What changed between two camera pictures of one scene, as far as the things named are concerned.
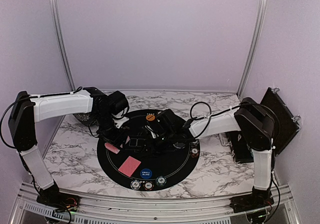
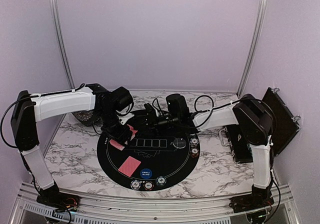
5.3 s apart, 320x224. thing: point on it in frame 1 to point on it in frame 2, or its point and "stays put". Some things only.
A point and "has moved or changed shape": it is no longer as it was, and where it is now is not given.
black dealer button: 179,145 stays put
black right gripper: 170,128 to 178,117
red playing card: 129,166 stays put
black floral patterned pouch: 85,118 stays put
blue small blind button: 146,173 stays put
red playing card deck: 112,148 has moved or changed shape
